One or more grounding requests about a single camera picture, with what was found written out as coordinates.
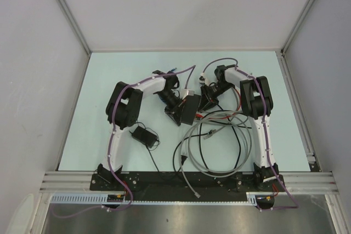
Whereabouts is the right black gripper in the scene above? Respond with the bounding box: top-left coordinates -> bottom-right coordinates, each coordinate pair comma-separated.
199,82 -> 235,112

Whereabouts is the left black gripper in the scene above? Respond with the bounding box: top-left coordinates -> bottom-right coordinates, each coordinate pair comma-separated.
156,90 -> 186,125

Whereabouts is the black network switch box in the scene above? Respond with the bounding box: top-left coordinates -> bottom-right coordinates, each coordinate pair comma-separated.
180,94 -> 201,125

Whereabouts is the red ethernet cable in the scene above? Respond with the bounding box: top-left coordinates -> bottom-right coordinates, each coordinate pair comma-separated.
195,85 -> 243,122

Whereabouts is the blue ethernet cable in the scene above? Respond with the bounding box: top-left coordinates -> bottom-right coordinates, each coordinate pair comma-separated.
156,67 -> 179,106

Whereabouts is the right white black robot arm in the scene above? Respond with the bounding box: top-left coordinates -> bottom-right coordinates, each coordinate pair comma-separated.
199,65 -> 283,191

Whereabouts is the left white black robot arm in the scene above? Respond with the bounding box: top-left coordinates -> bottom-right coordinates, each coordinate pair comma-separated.
97,70 -> 184,190

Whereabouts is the black power adapter brick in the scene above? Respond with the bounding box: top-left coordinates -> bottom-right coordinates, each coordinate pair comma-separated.
132,126 -> 158,147

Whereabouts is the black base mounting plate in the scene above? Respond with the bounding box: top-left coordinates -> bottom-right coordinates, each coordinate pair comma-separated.
89,169 -> 284,207

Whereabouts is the grey ethernet cable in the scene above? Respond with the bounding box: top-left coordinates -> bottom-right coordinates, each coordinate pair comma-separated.
179,110 -> 254,199

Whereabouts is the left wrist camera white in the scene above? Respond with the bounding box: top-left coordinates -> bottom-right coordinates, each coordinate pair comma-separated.
180,88 -> 194,99

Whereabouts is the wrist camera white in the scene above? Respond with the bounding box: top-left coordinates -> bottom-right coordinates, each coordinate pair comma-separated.
199,72 -> 211,86
180,88 -> 194,99

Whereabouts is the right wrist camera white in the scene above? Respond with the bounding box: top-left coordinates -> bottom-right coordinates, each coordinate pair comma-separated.
199,72 -> 211,86

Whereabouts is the black power cable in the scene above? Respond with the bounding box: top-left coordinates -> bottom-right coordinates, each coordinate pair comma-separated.
128,107 -> 253,180

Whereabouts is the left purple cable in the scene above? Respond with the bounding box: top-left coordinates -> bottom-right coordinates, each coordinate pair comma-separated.
50,65 -> 196,218

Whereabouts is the purple cable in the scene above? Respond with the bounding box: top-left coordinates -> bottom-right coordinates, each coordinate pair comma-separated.
50,65 -> 196,218
202,57 -> 298,210

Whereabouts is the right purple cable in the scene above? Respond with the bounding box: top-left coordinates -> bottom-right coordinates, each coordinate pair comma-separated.
202,57 -> 298,210

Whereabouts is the aluminium frame rail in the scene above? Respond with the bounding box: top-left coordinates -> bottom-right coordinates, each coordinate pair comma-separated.
40,171 -> 339,195

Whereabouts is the slotted cable duct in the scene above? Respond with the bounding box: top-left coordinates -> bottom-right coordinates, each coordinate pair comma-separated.
51,193 -> 257,206

